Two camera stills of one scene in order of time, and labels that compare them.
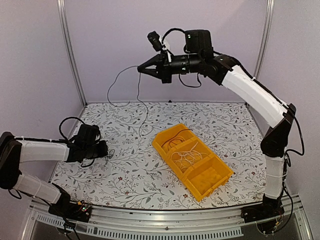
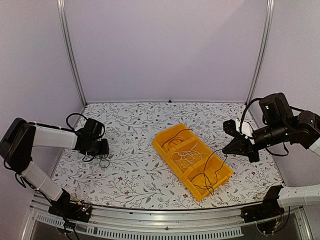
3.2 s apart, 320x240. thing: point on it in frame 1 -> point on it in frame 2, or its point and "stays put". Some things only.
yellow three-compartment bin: [202, 171] stays put
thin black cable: [184, 129] stays put
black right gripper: [163, 70] -> [234, 145]
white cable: [192, 155] stays put
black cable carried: [137, 96] -> [208, 179]
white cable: [191, 155] stays put
